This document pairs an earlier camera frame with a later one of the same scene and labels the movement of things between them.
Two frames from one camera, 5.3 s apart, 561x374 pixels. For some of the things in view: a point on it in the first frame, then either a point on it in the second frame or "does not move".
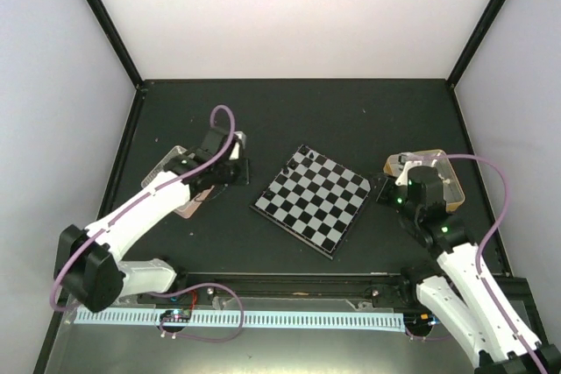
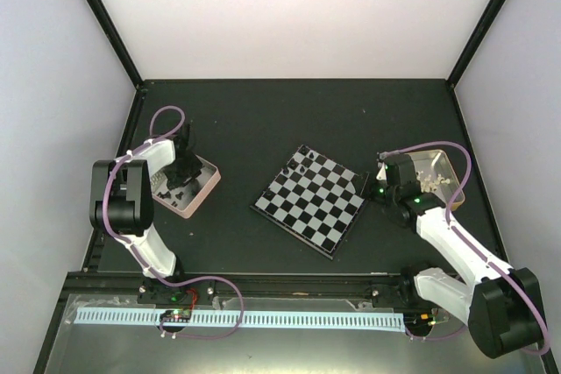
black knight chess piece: [269, 194] does not move
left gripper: [244, 178] -> [175, 180]
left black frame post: [97, 7] does not move
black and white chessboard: [314, 199] does not move
